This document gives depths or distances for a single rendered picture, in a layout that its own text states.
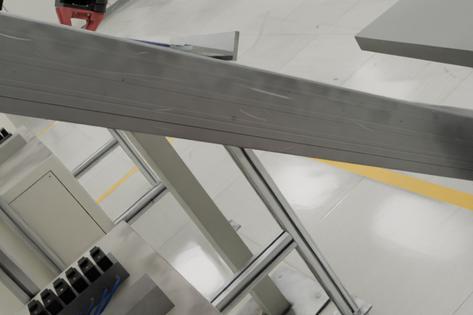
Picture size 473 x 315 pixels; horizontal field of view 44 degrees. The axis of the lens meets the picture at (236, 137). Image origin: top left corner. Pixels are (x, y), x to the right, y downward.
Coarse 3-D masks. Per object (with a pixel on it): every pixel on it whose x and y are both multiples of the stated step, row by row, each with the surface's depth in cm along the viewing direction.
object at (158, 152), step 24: (144, 144) 135; (168, 144) 138; (168, 168) 139; (192, 192) 143; (192, 216) 146; (216, 216) 147; (216, 240) 148; (240, 240) 151; (240, 264) 152; (264, 288) 157; (288, 288) 168; (312, 288) 163; (240, 312) 171; (264, 312) 165; (288, 312) 160; (312, 312) 156
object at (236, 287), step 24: (288, 240) 134; (96, 264) 98; (120, 264) 95; (264, 264) 132; (72, 288) 96; (96, 288) 94; (144, 288) 82; (240, 288) 130; (48, 312) 94; (72, 312) 93; (96, 312) 88; (120, 312) 80; (144, 312) 81; (336, 312) 151; (360, 312) 147
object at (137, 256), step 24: (120, 240) 108; (144, 240) 104; (72, 264) 111; (144, 264) 97; (168, 264) 93; (48, 288) 109; (120, 288) 95; (168, 288) 87; (192, 288) 84; (24, 312) 106; (168, 312) 82; (192, 312) 79; (216, 312) 77
